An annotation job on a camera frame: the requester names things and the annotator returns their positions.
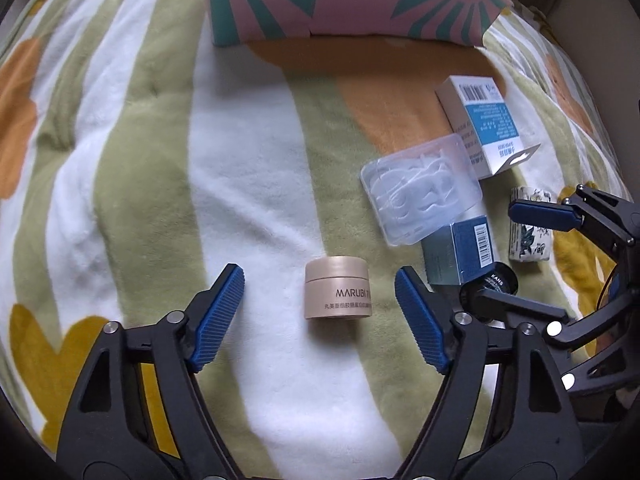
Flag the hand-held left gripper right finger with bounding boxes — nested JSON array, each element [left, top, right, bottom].
[[394, 266, 587, 480]]

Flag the black cream jar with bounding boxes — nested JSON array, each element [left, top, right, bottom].
[[460, 262, 519, 322]]

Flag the dark teal box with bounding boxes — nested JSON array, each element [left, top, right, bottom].
[[421, 214, 496, 289]]

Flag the white and blue box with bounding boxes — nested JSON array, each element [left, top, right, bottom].
[[434, 75, 543, 181]]

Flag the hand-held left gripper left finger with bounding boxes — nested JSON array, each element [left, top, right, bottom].
[[56, 262, 246, 480]]

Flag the striped flower print blanket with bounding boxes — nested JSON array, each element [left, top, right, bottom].
[[0, 0, 636, 466]]

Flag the small white floral box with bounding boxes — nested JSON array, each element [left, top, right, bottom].
[[508, 185, 554, 264]]

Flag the beige cream jar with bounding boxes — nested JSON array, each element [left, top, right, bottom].
[[303, 255, 375, 320]]

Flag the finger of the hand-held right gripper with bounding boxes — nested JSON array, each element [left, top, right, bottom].
[[459, 287, 640, 402], [508, 184, 640, 261]]

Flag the clear plastic floss pick case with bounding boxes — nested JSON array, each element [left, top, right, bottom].
[[360, 133, 484, 248]]

